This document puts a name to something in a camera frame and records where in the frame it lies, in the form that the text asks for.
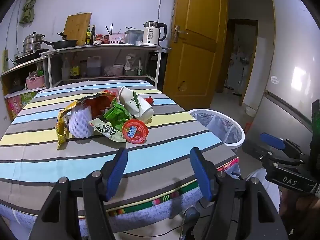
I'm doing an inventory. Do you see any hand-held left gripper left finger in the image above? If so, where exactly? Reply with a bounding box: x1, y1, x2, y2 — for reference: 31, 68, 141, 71
29, 147, 128, 240

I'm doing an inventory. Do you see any striped tablecloth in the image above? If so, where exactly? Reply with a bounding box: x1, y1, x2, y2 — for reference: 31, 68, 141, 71
0, 80, 238, 221

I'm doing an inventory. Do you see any colourful cardboard box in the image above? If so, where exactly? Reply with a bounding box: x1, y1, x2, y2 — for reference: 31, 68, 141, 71
6, 91, 37, 120

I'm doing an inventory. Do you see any white foam fruit net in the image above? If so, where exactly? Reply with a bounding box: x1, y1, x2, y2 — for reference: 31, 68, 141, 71
68, 105, 94, 139

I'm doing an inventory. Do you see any wooden cutting board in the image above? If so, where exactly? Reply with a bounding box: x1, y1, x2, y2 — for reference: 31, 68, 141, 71
63, 12, 92, 46

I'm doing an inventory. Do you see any yellow snack bag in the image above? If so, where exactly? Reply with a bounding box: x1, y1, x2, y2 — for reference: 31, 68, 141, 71
55, 91, 118, 151

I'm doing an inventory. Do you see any steel steamer pot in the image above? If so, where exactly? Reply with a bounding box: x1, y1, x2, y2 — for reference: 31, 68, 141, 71
23, 32, 46, 54

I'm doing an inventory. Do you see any black wok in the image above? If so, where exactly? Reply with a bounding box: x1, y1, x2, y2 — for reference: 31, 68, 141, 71
41, 32, 79, 50

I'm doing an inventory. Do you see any wooden door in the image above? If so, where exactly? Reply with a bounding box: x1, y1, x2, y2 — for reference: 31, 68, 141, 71
162, 0, 228, 104

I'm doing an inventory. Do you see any black cable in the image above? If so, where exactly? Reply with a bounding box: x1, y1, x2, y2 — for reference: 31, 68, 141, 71
112, 214, 252, 240

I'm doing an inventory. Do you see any clear plastic bin liner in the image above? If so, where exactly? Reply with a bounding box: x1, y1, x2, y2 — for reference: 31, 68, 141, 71
191, 112, 243, 144

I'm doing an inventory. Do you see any induction cooktop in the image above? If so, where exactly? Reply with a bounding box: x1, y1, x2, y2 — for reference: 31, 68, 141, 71
13, 48, 51, 64

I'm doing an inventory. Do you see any metal door handle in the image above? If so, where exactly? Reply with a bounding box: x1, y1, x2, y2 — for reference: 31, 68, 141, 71
173, 25, 189, 43

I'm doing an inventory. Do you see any large dark liquid jug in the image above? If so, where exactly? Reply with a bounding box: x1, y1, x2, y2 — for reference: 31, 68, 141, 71
86, 56, 102, 77

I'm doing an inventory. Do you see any red round jelly cup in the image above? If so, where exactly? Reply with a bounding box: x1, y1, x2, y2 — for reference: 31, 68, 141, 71
122, 119, 150, 145

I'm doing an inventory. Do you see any soy sauce bottle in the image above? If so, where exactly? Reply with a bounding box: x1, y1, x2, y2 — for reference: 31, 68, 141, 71
70, 54, 81, 79

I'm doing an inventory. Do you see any pink plastic basket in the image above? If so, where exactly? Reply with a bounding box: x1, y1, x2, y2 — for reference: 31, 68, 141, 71
25, 76, 46, 90

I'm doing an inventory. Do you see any light blue bed sheet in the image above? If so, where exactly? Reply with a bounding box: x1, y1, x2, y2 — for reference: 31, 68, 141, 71
0, 165, 242, 240

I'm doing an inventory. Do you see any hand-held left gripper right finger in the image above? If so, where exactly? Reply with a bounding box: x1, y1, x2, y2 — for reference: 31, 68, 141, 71
190, 147, 290, 240

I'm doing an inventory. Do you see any green hanging cloth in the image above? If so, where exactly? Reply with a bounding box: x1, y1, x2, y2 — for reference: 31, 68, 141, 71
19, 0, 38, 24

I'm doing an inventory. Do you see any white green printed wrapper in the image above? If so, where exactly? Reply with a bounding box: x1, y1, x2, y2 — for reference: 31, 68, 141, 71
88, 119, 127, 143

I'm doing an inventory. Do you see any white plastic bucket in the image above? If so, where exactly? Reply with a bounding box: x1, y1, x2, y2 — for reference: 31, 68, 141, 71
112, 64, 125, 76

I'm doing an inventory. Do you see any white shelf unit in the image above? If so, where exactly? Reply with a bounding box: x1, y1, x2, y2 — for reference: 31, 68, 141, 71
40, 43, 173, 89

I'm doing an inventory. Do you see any wooden cabinet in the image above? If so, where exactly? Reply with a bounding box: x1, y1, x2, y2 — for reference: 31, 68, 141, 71
0, 56, 47, 99

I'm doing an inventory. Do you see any white trash bin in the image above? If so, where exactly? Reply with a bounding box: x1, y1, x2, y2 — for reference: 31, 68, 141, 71
187, 108, 245, 148

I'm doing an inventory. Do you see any clear plastic container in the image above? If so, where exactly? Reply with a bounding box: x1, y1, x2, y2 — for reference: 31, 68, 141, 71
124, 28, 145, 45

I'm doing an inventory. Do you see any crumpled plastic bag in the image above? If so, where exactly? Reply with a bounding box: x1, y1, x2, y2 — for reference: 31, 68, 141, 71
125, 53, 141, 71

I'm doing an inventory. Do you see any white paper cup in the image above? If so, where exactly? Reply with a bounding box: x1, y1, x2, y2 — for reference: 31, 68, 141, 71
118, 86, 154, 123

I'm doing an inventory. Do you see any clear plastic bottle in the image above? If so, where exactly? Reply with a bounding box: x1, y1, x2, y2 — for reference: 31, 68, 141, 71
61, 56, 71, 81

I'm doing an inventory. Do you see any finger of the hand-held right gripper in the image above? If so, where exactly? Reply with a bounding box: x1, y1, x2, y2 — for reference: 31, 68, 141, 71
260, 133, 305, 159
243, 140, 308, 170

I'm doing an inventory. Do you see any pink chopstick box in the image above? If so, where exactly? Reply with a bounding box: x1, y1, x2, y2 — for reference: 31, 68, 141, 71
105, 23, 126, 45

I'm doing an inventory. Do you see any white electric kettle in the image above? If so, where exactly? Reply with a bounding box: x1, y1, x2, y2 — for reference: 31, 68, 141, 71
142, 21, 168, 46

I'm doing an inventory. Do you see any silver refrigerator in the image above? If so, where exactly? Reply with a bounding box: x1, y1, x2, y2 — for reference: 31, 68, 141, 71
246, 0, 320, 155

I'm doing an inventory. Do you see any green snack packet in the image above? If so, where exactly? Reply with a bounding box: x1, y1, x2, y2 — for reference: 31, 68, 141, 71
103, 98, 133, 131

